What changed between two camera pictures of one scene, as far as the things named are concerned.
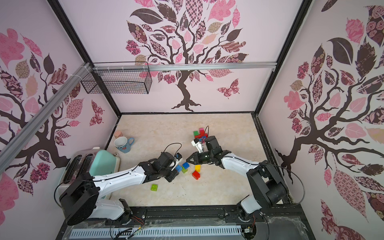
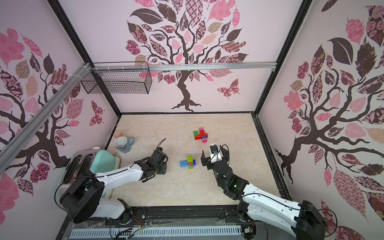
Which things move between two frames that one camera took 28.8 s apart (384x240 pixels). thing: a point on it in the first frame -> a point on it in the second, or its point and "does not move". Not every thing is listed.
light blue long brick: (178, 168) -> (184, 164)
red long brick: (202, 134) does not move
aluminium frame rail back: (219, 65) does not move
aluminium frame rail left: (13, 146) does not move
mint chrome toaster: (95, 161) does not move
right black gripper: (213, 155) -> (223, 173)
